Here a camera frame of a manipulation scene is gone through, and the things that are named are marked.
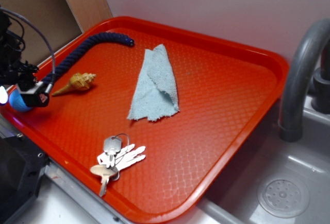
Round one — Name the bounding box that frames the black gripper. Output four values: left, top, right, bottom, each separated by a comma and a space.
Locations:
1, 11, 39, 90

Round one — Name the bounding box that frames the light blue cloth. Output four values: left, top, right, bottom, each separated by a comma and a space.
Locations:
127, 44, 179, 122

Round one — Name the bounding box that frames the silver key bunch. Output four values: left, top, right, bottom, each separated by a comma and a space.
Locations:
90, 133, 146, 197

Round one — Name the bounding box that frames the dark blue rope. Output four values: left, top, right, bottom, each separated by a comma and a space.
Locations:
41, 31, 135, 85

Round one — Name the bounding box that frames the grey sink faucet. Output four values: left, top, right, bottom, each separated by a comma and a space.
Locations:
278, 19, 329, 142

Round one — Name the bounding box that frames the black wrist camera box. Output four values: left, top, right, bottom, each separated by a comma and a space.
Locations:
17, 81, 50, 108

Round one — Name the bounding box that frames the tan conch seashell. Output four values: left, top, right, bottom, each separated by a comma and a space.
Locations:
52, 73, 96, 96

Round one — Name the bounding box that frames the blue textured ball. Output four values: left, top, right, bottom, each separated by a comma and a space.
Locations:
9, 90, 32, 112

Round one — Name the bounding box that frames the dark faucet handle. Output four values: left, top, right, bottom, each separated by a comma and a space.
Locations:
311, 42, 329, 114

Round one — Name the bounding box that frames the grey sink basin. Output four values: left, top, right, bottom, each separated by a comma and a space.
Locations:
205, 100, 330, 224

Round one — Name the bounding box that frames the red plastic tray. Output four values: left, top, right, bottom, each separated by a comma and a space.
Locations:
1, 17, 288, 223

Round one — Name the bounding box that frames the grey braided cable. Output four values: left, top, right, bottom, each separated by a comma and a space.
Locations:
0, 7, 56, 95

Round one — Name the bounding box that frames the cardboard panel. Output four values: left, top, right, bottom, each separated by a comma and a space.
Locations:
1, 0, 112, 51

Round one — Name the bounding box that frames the sink drain strainer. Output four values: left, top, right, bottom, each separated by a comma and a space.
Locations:
257, 174, 310, 218

